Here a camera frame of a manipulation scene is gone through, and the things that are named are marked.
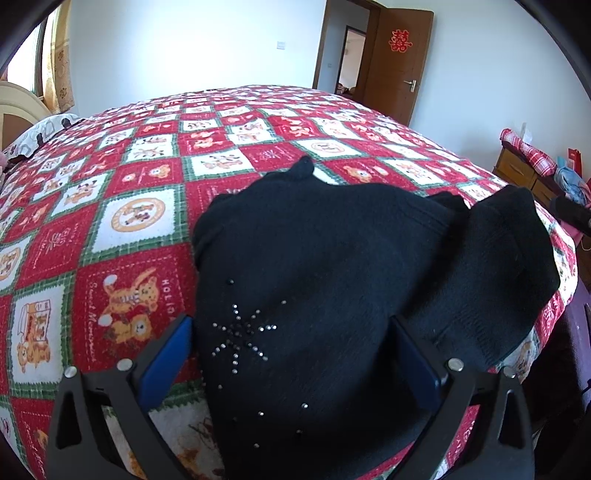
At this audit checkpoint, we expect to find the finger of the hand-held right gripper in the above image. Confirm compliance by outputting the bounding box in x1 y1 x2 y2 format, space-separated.
549 195 591 238

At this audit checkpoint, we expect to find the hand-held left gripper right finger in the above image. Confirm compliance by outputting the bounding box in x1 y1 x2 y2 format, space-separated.
390 315 536 480

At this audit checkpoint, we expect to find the dark window frame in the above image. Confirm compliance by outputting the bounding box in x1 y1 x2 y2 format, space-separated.
9 18 49 100

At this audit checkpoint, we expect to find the red printed bedsheet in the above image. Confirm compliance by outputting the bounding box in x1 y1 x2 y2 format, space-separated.
0 84 580 480

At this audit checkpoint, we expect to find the black rhinestone sweater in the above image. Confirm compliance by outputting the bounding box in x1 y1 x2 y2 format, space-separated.
191 155 561 480

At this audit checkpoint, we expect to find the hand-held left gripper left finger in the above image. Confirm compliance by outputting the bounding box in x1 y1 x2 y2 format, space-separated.
46 314 227 480

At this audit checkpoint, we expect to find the cream wooden bed headboard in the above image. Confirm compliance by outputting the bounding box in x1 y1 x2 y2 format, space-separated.
0 82 51 148

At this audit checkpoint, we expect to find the brown wooden door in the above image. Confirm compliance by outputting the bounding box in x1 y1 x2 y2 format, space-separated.
362 6 435 125

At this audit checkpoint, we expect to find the blue cloth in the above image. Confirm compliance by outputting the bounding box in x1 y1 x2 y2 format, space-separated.
554 166 589 204

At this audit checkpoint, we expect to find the brown door frame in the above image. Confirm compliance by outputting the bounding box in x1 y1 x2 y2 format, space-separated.
312 0 382 104

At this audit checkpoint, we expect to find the wooden cabinet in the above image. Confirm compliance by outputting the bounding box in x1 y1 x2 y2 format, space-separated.
492 143 561 206

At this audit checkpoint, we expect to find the red plaid cloth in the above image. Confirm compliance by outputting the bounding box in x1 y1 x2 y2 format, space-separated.
500 128 559 176

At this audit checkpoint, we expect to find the yellow patterned curtain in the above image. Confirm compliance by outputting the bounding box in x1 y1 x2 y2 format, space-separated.
44 4 75 115

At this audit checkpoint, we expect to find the white patterned pillow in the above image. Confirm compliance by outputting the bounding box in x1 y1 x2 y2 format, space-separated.
2 113 81 160

